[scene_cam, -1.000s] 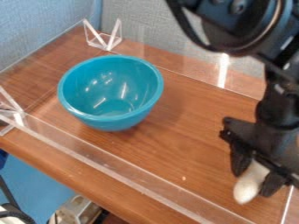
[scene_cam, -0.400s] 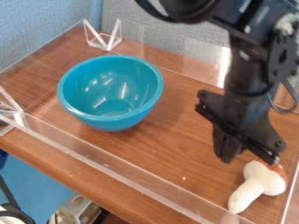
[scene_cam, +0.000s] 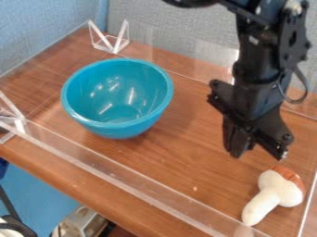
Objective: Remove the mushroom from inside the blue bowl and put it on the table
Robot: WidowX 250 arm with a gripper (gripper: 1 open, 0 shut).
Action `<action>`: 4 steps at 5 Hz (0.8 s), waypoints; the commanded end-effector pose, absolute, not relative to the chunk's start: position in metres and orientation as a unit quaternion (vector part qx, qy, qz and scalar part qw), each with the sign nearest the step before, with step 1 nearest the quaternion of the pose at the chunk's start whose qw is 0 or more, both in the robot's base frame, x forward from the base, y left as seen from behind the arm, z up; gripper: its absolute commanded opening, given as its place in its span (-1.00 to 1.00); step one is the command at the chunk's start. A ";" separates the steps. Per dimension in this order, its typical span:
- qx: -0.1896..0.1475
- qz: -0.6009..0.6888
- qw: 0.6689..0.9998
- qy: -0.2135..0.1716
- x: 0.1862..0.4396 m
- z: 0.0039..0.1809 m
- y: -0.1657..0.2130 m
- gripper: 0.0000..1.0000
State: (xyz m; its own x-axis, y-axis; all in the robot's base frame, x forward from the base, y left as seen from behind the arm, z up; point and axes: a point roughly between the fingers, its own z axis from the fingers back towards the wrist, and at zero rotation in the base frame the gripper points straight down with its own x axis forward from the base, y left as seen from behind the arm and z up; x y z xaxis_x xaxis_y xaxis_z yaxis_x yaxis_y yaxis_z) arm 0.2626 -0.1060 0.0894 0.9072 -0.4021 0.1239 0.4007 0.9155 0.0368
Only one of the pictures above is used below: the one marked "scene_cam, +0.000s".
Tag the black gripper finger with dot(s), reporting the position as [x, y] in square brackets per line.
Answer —
[236, 139]

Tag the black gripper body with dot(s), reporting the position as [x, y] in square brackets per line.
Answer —
[251, 106]

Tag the white brown toy mushroom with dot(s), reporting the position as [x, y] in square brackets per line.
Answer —
[279, 189]

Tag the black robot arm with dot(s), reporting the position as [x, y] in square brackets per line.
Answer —
[273, 45]

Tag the blue bowl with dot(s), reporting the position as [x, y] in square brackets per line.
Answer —
[116, 96]

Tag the clear acrylic back barrier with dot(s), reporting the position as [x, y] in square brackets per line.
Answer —
[208, 62]

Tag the clear acrylic barrier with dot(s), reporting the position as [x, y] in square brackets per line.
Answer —
[139, 203]
[208, 62]

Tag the white power strip below table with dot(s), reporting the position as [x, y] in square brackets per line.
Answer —
[83, 223]

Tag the clear acrylic front barrier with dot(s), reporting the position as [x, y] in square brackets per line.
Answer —
[139, 203]

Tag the black white object bottom left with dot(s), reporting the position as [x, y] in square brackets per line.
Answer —
[13, 228]

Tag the clear acrylic corner bracket back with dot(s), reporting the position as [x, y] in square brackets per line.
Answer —
[105, 42]

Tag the clear acrylic corner bracket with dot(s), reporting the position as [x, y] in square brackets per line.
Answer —
[12, 119]
[105, 42]

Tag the clear acrylic corner bracket left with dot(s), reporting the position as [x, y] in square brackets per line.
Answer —
[12, 119]

